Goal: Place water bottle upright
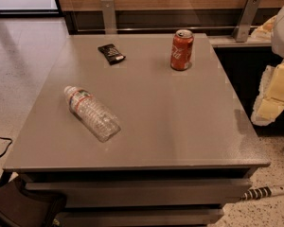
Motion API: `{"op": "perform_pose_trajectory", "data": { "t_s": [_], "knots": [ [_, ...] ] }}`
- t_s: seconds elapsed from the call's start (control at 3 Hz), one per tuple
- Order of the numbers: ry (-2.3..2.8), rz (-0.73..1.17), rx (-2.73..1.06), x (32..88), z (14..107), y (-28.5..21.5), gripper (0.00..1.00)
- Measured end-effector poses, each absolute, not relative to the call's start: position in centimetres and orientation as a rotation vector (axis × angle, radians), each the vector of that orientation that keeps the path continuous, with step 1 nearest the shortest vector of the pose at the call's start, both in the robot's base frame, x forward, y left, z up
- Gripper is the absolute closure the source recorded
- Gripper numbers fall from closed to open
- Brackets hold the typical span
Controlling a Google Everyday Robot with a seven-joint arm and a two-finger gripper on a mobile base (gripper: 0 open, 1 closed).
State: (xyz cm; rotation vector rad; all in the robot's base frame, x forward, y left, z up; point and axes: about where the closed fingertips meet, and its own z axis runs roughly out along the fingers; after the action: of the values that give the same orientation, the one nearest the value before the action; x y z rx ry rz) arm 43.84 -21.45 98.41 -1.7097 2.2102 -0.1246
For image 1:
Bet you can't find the white power strip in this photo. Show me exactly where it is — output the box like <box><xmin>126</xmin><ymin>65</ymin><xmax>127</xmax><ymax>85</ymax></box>
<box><xmin>240</xmin><ymin>185</ymin><xmax>284</xmax><ymax>201</ymax></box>

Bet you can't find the horizontal metal rail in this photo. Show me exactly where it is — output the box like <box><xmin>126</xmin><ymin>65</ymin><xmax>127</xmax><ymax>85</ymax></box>
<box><xmin>75</xmin><ymin>26</ymin><xmax>259</xmax><ymax>33</ymax></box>

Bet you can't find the left metal wall bracket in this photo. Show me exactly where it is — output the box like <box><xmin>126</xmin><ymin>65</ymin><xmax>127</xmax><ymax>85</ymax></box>
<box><xmin>100</xmin><ymin>0</ymin><xmax>117</xmax><ymax>34</ymax></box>

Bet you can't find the black bag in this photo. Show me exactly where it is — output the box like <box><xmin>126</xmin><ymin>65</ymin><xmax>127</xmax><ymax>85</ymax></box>
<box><xmin>0</xmin><ymin>177</ymin><xmax>66</xmax><ymax>227</ymax></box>

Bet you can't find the red Coca-Cola can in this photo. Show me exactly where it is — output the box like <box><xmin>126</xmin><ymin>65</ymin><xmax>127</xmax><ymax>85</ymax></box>
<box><xmin>170</xmin><ymin>29</ymin><xmax>194</xmax><ymax>71</ymax></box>

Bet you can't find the grey drawer cabinet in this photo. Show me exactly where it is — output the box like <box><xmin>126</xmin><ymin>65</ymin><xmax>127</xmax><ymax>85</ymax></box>
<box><xmin>5</xmin><ymin>34</ymin><xmax>269</xmax><ymax>227</ymax></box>

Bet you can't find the black cable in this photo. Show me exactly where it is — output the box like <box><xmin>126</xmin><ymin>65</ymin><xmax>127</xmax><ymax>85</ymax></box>
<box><xmin>0</xmin><ymin>133</ymin><xmax>14</xmax><ymax>163</ymax></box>

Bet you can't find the metal wall bracket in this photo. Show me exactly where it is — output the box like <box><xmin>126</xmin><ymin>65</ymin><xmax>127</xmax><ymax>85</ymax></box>
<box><xmin>232</xmin><ymin>0</ymin><xmax>261</xmax><ymax>43</ymax></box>
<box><xmin>100</xmin><ymin>0</ymin><xmax>117</xmax><ymax>34</ymax></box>

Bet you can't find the right metal wall bracket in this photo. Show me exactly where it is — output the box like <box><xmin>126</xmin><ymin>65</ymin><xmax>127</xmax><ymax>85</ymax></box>
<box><xmin>232</xmin><ymin>0</ymin><xmax>261</xmax><ymax>43</ymax></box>

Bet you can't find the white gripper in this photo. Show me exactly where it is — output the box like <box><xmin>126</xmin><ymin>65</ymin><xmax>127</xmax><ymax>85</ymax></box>
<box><xmin>251</xmin><ymin>6</ymin><xmax>284</xmax><ymax>126</ymax></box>

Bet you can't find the clear plastic water bottle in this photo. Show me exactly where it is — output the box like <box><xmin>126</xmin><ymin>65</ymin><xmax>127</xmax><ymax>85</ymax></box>
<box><xmin>64</xmin><ymin>86</ymin><xmax>121</xmax><ymax>143</ymax></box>

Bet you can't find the black snack packet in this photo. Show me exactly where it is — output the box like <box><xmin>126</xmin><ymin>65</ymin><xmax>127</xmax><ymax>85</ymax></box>
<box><xmin>98</xmin><ymin>44</ymin><xmax>125</xmax><ymax>65</ymax></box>

